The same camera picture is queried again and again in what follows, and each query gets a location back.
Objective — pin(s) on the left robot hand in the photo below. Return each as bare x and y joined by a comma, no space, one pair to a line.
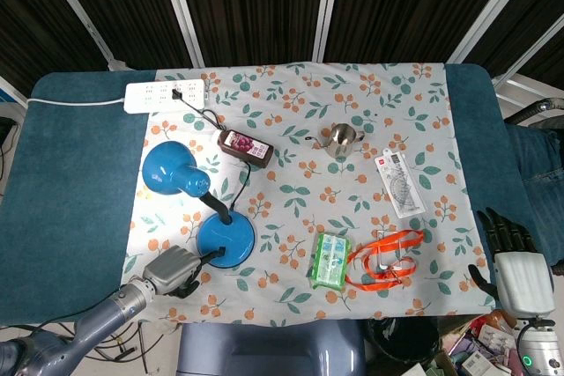
174,268

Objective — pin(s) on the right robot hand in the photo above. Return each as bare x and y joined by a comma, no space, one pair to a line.
524,283

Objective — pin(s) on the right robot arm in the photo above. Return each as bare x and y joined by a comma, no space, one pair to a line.
542,345

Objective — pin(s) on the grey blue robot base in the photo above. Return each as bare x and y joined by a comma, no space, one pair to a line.
264,349

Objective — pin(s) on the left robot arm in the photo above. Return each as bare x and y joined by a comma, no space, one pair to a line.
101,319

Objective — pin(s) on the blue desk lamp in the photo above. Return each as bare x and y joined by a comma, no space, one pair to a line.
233,239

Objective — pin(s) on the box of assorted packages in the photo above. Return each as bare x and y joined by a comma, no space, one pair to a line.
480,345

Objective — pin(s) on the blue denim fabric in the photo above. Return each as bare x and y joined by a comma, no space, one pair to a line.
537,164

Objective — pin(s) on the black waste bin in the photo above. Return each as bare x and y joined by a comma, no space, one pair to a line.
401,341

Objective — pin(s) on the clear plastic badge holder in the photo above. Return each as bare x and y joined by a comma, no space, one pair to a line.
390,257

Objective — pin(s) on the teal table cover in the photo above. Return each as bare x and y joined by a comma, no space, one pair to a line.
66,173

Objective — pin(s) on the floral orange fruit tablecloth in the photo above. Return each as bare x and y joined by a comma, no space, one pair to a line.
308,200

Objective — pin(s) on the green tissue pack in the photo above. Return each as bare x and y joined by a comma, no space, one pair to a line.
330,261

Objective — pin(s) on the packaged ruler protractor set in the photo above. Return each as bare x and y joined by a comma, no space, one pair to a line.
401,184

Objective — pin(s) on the white power strip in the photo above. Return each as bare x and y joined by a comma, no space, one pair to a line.
145,96

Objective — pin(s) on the stainless steel spouted pitcher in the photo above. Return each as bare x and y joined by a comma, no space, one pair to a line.
341,138

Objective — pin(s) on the black folding screen white frames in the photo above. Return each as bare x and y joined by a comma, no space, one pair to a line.
264,6

